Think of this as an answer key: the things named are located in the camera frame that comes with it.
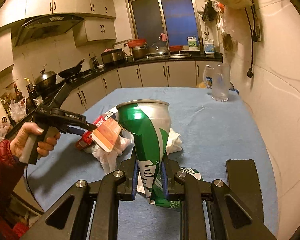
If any red orange snack wrapper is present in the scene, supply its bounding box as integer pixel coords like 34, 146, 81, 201
75, 108, 122, 152

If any crushed green beverage can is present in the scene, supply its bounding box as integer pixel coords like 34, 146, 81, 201
116, 99, 204, 212

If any red jacket sleeve forearm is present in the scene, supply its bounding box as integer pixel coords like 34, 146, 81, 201
0, 140, 25, 239

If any person's left hand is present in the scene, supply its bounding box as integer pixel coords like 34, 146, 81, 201
10, 122, 61, 158

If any steel pot with lid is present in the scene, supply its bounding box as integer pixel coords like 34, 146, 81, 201
34, 70, 57, 90

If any white plastic bag on counter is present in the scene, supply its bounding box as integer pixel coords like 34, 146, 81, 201
10, 98, 26, 122

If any crumpled white tissue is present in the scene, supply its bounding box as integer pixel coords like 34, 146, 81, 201
84, 128, 183, 174

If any black frying pan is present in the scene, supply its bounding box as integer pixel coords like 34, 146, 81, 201
58, 59, 85, 79

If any dark kettle on counter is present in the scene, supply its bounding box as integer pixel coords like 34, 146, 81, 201
90, 56, 98, 69

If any black toaster appliance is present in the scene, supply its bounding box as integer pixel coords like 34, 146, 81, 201
101, 48, 126, 65

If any black range hood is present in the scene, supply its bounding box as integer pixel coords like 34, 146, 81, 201
14, 14, 84, 46

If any red lidded cooking pot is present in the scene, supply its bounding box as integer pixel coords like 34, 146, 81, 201
127, 38, 148, 60

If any clear glass pitcher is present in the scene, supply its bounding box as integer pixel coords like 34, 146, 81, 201
203, 63, 230, 102

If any white jug blue label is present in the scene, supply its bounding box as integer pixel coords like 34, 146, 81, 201
204, 38, 215, 55

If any white detergent jug green label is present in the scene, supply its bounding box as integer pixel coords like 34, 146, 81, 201
187, 35, 198, 50

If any black hanging cable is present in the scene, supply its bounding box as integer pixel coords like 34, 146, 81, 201
244, 4, 257, 79

